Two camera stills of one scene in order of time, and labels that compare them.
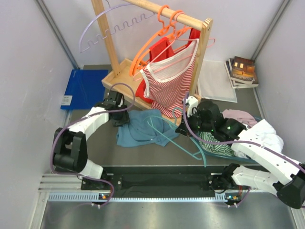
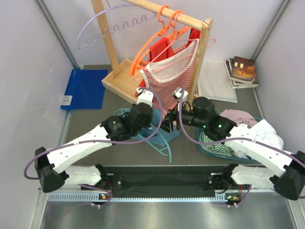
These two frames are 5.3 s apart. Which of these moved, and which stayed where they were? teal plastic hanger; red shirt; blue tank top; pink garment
Moved: teal plastic hanger
Stayed: blue tank top; red shirt; pink garment
